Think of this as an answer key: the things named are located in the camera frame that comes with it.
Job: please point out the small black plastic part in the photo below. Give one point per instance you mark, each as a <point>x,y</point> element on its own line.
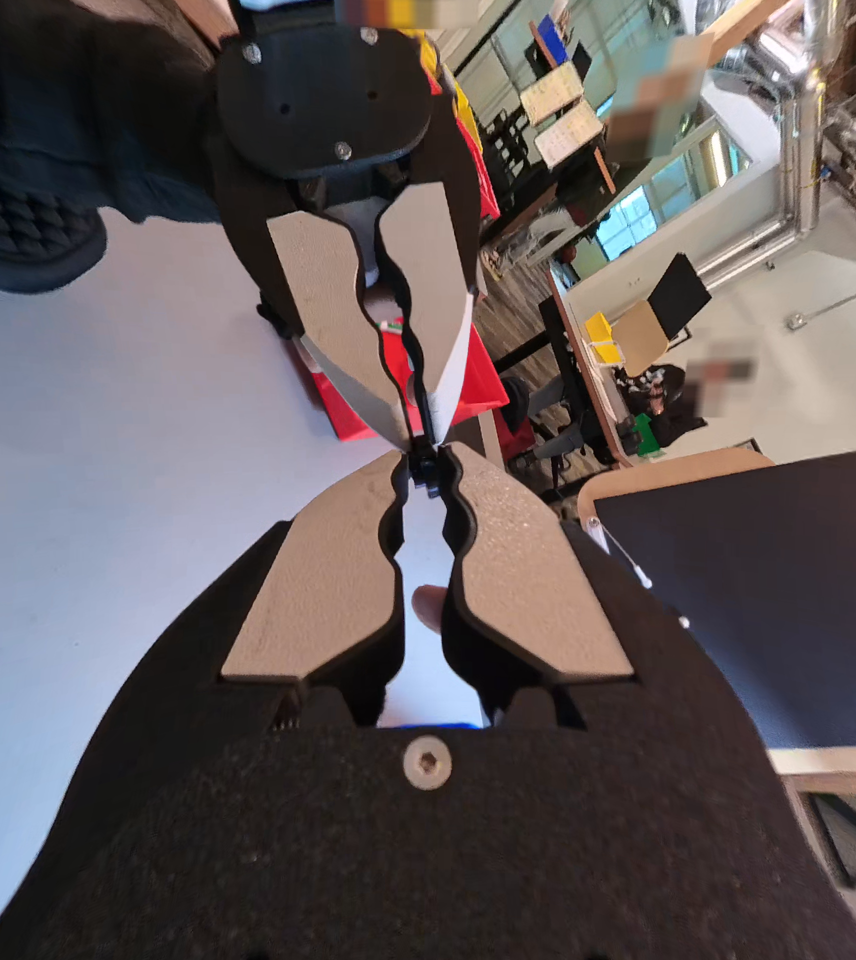
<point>424,469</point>

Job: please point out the black board book stand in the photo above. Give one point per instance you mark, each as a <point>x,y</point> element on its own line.
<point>675,292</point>
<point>773,585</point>

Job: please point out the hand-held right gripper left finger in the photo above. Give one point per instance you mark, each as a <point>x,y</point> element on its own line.
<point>315,600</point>

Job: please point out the yellow object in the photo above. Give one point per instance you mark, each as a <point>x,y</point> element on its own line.
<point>602,337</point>

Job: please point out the green storage bin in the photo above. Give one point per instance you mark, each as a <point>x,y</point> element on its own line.
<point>649,439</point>

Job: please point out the person's left hand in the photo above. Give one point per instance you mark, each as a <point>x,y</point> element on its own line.
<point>383,305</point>

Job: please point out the paper sheet board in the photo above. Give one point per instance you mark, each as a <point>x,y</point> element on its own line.
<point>569,135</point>
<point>552,94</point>

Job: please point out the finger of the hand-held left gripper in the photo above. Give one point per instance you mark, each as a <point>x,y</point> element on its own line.
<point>428,285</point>
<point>330,315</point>

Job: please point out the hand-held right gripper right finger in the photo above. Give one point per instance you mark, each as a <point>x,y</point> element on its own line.
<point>540,600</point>

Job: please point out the yellow storage bin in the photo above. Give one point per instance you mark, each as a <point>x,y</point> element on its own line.
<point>465,112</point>

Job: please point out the black textured armrest pad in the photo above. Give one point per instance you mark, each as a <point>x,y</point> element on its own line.
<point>15,225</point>

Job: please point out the silver ventilation duct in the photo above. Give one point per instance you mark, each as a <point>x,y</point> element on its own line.
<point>795,187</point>

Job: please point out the person's left forearm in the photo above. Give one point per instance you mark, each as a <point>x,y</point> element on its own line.
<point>98,97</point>

